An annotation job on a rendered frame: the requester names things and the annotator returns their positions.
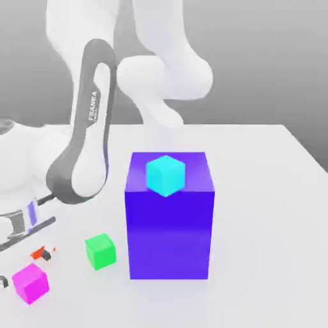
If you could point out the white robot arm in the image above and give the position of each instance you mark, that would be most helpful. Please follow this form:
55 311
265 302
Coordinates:
164 77

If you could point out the small red cube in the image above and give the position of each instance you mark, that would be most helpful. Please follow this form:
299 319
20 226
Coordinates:
37 253

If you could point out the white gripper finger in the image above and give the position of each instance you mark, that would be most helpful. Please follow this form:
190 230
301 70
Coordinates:
47 255
3 281

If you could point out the large blue box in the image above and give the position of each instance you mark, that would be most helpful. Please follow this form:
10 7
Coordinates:
169 235

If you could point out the small green cube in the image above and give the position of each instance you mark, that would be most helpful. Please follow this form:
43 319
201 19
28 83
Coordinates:
100 252

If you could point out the small cyan cube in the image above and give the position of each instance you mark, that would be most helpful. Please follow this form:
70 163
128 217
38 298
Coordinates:
165 176

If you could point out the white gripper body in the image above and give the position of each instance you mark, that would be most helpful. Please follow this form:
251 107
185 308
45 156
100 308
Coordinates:
30 232

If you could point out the small magenta cube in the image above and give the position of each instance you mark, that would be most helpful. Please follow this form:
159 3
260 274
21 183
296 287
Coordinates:
30 284

